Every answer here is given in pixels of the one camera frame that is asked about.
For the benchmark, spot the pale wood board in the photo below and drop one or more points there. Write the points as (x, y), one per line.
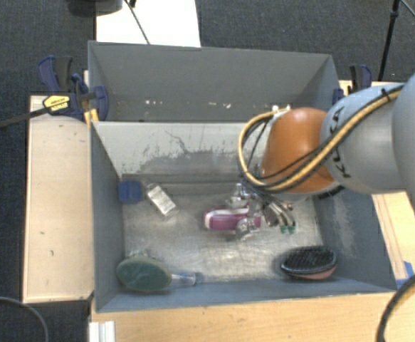
(57, 205)

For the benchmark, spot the blue ribbed block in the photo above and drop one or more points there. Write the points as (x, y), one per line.
(130, 191)

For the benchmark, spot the black and red hairbrush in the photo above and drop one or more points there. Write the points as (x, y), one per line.
(308, 264)

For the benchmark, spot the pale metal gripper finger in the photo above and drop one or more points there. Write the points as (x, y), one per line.
(247, 226)
(238, 201)

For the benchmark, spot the purple and white tape dispenser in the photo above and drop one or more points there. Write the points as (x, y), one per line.
(221, 221)

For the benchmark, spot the grey metal bin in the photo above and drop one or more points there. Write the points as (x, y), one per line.
(200, 84)

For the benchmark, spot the clear glass bottle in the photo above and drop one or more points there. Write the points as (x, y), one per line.
(161, 199)

